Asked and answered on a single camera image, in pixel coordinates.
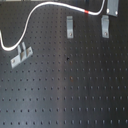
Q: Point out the right metal cable clip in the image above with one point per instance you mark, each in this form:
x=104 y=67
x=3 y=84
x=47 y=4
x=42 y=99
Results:
x=105 y=26

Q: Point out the metal plate at top right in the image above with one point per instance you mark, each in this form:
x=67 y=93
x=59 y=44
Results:
x=112 y=7

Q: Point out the metal cable clip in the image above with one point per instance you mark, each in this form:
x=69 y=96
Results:
x=69 y=22
x=23 y=54
x=105 y=26

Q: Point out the left metal cable clip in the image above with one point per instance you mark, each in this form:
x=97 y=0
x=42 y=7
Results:
x=23 y=54

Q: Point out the middle metal cable clip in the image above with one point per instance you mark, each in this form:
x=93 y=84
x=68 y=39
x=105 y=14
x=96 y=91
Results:
x=69 y=22

